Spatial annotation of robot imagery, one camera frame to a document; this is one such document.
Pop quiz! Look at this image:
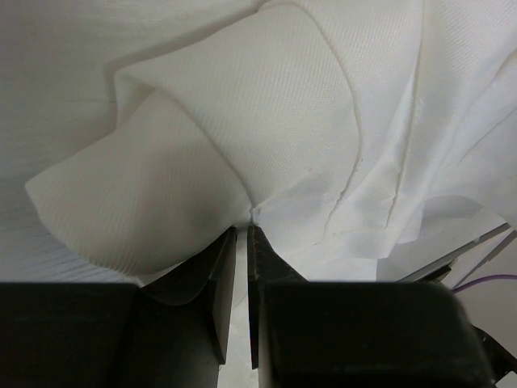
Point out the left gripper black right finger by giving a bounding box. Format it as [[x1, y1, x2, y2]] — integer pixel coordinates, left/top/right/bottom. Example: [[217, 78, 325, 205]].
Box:
[[247, 226, 493, 387]]

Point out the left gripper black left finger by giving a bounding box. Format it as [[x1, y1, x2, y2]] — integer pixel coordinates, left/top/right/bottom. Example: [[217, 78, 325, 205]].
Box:
[[1, 229, 236, 387]]

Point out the white pleated skirt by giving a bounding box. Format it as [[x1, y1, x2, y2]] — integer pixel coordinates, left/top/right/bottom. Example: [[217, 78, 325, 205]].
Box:
[[26, 1, 516, 279]]

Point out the front aluminium rail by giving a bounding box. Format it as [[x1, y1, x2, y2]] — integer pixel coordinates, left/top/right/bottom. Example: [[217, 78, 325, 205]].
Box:
[[398, 223, 513, 282]]

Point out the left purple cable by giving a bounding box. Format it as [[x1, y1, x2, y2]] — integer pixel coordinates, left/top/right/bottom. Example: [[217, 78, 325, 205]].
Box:
[[450, 273, 517, 293]]

